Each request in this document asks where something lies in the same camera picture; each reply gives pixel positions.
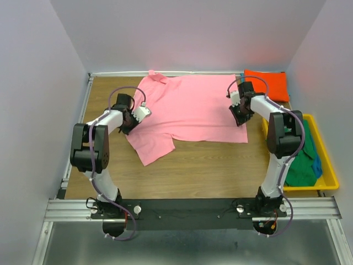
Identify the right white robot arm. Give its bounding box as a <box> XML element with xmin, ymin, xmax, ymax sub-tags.
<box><xmin>227</xmin><ymin>81</ymin><xmax>305</xmax><ymax>219</ymax></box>

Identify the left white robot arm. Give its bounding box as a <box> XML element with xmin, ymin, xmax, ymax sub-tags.
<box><xmin>69</xmin><ymin>93</ymin><xmax>151</xmax><ymax>219</ymax></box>

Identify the green t shirt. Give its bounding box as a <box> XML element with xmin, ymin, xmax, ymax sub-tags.
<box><xmin>285</xmin><ymin>120</ymin><xmax>317</xmax><ymax>187</ymax></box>

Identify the blue t shirt in bin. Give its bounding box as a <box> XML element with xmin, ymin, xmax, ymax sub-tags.
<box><xmin>312</xmin><ymin>154</ymin><xmax>323</xmax><ymax>178</ymax></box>

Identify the yellow plastic bin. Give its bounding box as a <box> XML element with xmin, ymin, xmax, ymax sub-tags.
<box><xmin>261</xmin><ymin>111</ymin><xmax>339</xmax><ymax>198</ymax></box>

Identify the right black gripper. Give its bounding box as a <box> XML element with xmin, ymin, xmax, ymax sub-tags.
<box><xmin>228</xmin><ymin>102</ymin><xmax>252</xmax><ymax>128</ymax></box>

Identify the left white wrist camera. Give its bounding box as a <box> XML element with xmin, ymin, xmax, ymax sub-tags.
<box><xmin>132</xmin><ymin>102</ymin><xmax>152</xmax><ymax>123</ymax></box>

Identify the pink t shirt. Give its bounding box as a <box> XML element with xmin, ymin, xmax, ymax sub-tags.
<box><xmin>126</xmin><ymin>71</ymin><xmax>248</xmax><ymax>166</ymax></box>

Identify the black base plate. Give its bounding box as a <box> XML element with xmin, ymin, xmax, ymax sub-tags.
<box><xmin>86</xmin><ymin>198</ymin><xmax>288</xmax><ymax>238</ymax></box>

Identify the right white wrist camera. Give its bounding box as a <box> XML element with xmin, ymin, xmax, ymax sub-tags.
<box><xmin>226</xmin><ymin>91</ymin><xmax>241</xmax><ymax>107</ymax></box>

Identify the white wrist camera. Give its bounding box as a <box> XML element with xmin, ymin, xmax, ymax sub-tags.
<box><xmin>226</xmin><ymin>91</ymin><xmax>241</xmax><ymax>107</ymax></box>
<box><xmin>132</xmin><ymin>102</ymin><xmax>152</xmax><ymax>123</ymax></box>

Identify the folded orange t shirt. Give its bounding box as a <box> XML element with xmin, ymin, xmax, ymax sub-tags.
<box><xmin>244</xmin><ymin>69</ymin><xmax>290</xmax><ymax>102</ymax></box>

